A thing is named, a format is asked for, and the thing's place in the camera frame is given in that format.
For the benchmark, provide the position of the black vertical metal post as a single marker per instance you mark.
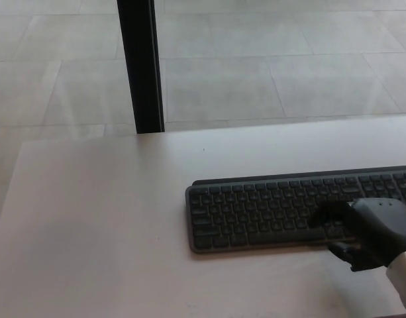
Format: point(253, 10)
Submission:
point(141, 66)

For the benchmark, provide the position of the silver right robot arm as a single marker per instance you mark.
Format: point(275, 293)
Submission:
point(403, 281)

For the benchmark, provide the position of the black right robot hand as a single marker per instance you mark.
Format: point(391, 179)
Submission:
point(378, 225)

